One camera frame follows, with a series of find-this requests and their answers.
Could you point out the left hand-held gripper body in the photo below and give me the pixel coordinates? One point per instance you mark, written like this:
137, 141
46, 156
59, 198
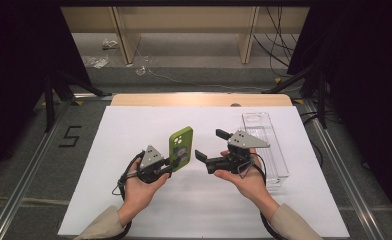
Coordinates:
150, 159

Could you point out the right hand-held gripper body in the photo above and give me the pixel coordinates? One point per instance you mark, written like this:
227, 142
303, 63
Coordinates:
245, 140

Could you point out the green cartoon phone case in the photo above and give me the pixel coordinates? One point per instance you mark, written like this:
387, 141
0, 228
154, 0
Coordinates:
181, 146

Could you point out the clear plastic packaging box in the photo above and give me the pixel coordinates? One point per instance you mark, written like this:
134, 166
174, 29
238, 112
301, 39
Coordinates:
262, 121

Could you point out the person's left hand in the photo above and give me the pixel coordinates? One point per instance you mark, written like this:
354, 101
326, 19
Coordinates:
137, 196

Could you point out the person's right hand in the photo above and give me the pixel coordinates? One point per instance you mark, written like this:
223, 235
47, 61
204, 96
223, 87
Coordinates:
250, 186

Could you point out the white paper sheet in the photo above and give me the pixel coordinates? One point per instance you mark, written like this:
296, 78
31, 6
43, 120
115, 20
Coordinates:
200, 206

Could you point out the yellow tape piece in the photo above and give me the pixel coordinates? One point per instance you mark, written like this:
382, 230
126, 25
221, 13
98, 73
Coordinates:
297, 101
78, 102
277, 80

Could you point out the black metal stand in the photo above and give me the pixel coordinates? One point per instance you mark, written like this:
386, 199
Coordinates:
49, 106
321, 100

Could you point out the tiny clear plastic wrapper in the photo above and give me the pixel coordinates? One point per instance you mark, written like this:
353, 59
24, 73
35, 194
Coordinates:
140, 70

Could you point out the large crumpled plastic wrapper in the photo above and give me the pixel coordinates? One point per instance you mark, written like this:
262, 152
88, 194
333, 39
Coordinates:
96, 61

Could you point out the small crumpled plastic wrapper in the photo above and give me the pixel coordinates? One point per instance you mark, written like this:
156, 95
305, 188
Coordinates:
109, 43

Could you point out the black curtain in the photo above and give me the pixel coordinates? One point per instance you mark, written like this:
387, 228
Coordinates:
367, 83
20, 66

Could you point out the aluminium floor rail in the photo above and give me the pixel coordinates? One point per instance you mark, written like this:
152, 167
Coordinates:
347, 176
24, 183

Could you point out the beige wooden desk frame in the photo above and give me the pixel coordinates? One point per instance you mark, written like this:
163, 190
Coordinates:
184, 18

